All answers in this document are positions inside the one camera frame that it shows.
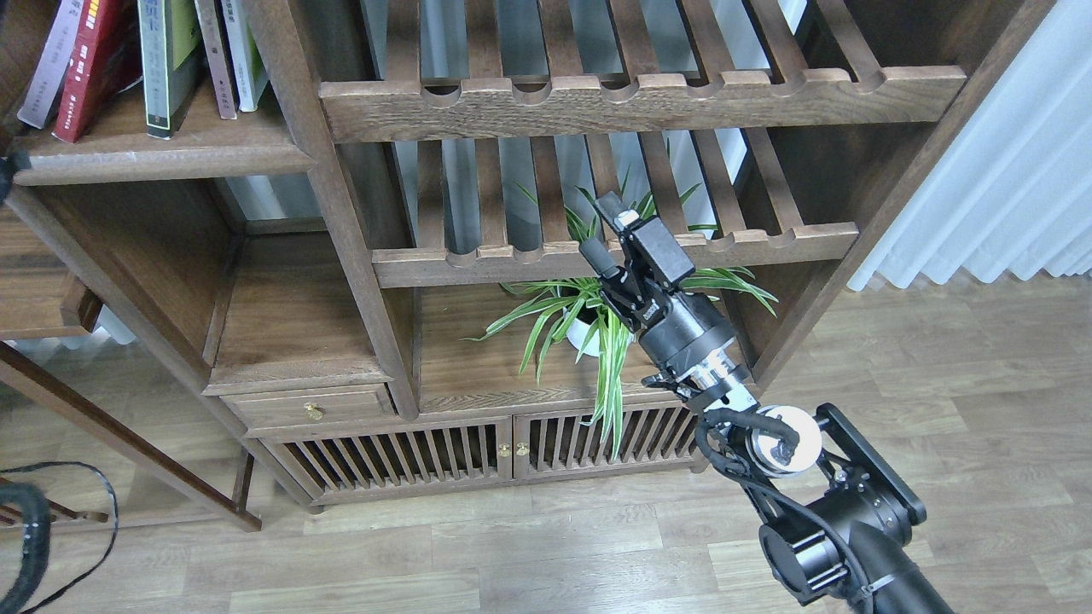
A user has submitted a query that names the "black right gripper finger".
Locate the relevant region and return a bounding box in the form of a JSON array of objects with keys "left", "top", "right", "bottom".
[
  {"left": 595, "top": 192, "right": 695, "bottom": 291},
  {"left": 578, "top": 240, "right": 624, "bottom": 287}
]

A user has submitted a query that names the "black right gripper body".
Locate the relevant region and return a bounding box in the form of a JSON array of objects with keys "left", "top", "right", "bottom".
[{"left": 601, "top": 269, "right": 756, "bottom": 408}]

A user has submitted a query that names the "black yellow-green cover book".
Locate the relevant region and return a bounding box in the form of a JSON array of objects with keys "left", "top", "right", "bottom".
[{"left": 137, "top": 1, "right": 203, "bottom": 139}]

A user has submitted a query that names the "red cover book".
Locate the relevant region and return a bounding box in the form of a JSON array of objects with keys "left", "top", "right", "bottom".
[{"left": 52, "top": 1, "right": 141, "bottom": 143}]

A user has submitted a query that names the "white lavender cover book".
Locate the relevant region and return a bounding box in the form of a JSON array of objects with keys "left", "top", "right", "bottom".
[{"left": 17, "top": 1, "right": 84, "bottom": 129}]

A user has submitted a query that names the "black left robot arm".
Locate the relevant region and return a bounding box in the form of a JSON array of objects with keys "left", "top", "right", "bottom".
[{"left": 1, "top": 156, "right": 120, "bottom": 613}]

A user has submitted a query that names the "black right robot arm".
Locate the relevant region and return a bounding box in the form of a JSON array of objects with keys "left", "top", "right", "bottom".
[{"left": 580, "top": 192, "right": 951, "bottom": 613}]

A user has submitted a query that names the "green spider plant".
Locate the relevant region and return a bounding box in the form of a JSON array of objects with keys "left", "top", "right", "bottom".
[{"left": 483, "top": 197, "right": 776, "bottom": 454}]

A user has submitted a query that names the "white plant pot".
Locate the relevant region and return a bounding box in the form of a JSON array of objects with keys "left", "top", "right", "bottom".
[{"left": 566, "top": 310, "right": 633, "bottom": 364}]

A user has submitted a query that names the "brown wooden bookshelf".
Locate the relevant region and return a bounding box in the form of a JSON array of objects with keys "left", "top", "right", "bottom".
[{"left": 3, "top": 1, "right": 1054, "bottom": 508}]

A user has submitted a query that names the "white pleated curtain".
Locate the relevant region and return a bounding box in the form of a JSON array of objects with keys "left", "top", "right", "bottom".
[{"left": 847, "top": 1, "right": 1091, "bottom": 291}]

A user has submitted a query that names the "white green upright book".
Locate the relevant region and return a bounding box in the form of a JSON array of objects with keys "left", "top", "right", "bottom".
[{"left": 221, "top": 1, "right": 270, "bottom": 113}]

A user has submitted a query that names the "brown spine upright book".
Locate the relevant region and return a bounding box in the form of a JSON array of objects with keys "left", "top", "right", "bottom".
[{"left": 195, "top": 1, "right": 238, "bottom": 120}]

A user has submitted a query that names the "dark wooden side furniture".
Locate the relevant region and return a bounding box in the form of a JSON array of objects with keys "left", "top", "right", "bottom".
[{"left": 3, "top": 206, "right": 262, "bottom": 532}]

